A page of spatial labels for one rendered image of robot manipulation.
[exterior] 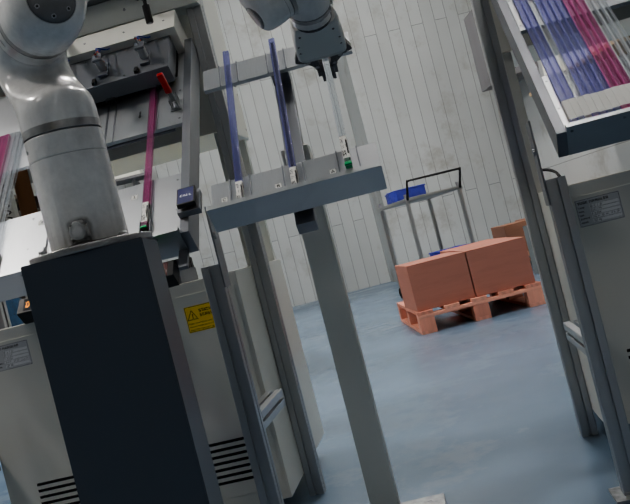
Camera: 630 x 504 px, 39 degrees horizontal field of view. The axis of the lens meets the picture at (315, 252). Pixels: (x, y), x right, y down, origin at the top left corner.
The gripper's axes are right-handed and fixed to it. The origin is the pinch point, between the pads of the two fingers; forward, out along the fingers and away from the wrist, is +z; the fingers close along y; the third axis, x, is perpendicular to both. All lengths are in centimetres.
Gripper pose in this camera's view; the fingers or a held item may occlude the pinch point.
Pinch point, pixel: (327, 68)
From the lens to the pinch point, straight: 189.3
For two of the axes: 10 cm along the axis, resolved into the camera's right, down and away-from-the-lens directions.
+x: 1.6, 8.4, -5.1
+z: 2.1, 4.8, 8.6
